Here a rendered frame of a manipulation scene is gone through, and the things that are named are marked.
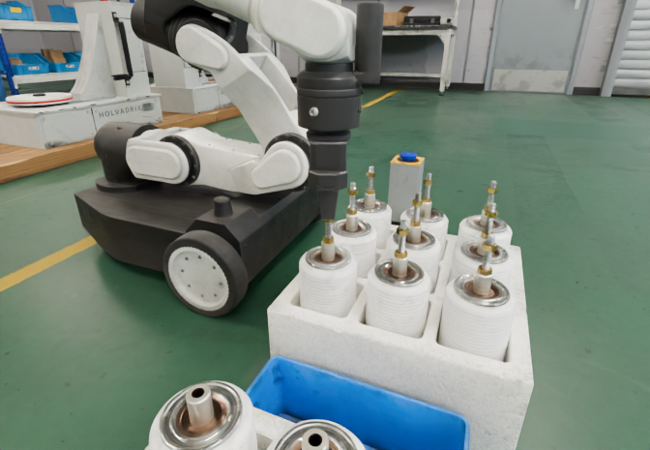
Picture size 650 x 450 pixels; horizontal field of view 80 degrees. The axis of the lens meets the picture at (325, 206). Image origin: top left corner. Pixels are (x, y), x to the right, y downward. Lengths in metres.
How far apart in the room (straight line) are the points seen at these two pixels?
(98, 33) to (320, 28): 2.41
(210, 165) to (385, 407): 0.73
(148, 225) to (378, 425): 0.69
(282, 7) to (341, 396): 0.54
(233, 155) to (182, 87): 2.20
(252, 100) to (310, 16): 0.48
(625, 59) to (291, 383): 5.42
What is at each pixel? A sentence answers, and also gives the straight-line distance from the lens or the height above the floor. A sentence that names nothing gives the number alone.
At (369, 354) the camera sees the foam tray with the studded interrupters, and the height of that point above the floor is 0.15.
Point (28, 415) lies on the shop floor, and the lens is 0.89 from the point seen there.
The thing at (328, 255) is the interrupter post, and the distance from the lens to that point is 0.62.
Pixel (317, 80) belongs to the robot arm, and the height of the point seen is 0.53.
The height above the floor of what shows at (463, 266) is 0.24.
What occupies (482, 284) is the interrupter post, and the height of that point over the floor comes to 0.27.
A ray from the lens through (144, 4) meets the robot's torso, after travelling 1.10.
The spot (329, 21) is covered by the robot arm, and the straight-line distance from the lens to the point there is 0.49.
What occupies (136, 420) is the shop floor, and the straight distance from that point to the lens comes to 0.79.
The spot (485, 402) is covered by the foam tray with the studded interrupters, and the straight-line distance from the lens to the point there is 0.63.
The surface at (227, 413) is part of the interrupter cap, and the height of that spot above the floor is 0.25.
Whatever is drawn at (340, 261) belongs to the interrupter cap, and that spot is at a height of 0.25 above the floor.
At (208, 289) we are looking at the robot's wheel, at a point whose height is 0.07.
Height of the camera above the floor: 0.58
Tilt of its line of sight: 23 degrees down
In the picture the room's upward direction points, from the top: straight up
